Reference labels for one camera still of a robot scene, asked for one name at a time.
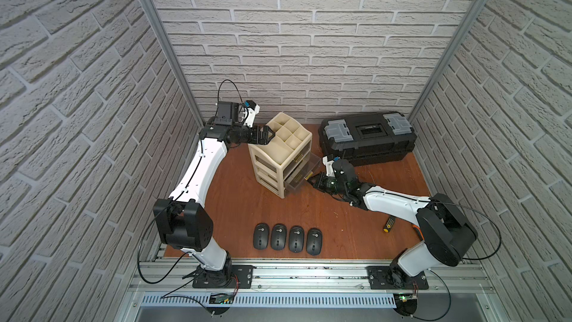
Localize beige drawer organizer cabinet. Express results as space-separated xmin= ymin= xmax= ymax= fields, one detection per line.
xmin=249 ymin=112 xmax=312 ymax=198

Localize transparent grey drawer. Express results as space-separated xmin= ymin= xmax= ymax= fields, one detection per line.
xmin=285 ymin=152 xmax=321 ymax=195

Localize black computer mouse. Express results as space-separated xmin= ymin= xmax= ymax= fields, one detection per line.
xmin=271 ymin=224 xmax=287 ymax=250
xmin=306 ymin=227 xmax=323 ymax=256
xmin=253 ymin=223 xmax=270 ymax=250
xmin=288 ymin=226 xmax=305 ymax=253

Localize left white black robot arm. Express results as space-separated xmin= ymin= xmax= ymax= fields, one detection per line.
xmin=153 ymin=100 xmax=275 ymax=288

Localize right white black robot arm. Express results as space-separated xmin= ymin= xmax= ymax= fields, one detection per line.
xmin=308 ymin=159 xmax=478 ymax=289

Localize yellow black screwdriver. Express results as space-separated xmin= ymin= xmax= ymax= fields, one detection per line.
xmin=383 ymin=216 xmax=396 ymax=233

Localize black plastic toolbox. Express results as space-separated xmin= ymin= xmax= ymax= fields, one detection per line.
xmin=318 ymin=112 xmax=417 ymax=166

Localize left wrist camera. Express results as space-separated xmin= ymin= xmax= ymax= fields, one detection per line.
xmin=241 ymin=100 xmax=260 ymax=128

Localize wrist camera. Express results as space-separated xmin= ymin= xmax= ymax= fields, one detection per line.
xmin=323 ymin=156 xmax=343 ymax=177
xmin=241 ymin=100 xmax=260 ymax=128

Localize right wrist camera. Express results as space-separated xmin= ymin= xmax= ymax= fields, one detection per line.
xmin=323 ymin=156 xmax=343 ymax=177

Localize orange handled pliers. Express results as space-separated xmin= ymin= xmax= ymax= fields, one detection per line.
xmin=413 ymin=225 xmax=424 ymax=241

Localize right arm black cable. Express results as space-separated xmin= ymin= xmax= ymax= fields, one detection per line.
xmin=446 ymin=200 xmax=503 ymax=262

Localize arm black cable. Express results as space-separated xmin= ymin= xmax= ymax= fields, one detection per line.
xmin=136 ymin=214 xmax=191 ymax=286
xmin=446 ymin=200 xmax=503 ymax=262

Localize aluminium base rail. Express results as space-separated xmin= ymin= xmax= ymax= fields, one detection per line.
xmin=128 ymin=259 xmax=495 ymax=309

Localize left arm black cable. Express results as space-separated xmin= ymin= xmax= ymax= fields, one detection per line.
xmin=136 ymin=214 xmax=191 ymax=286

